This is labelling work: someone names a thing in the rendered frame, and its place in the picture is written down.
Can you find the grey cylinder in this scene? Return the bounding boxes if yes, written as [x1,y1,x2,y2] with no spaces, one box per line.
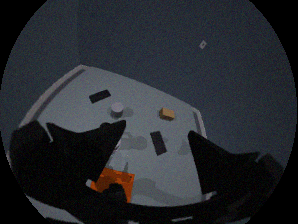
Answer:
[112,103,124,117]

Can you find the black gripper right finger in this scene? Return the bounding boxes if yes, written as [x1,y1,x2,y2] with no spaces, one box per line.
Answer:
[188,131,261,194]

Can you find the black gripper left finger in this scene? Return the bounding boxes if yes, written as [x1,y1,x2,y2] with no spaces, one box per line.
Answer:
[45,119,126,184]

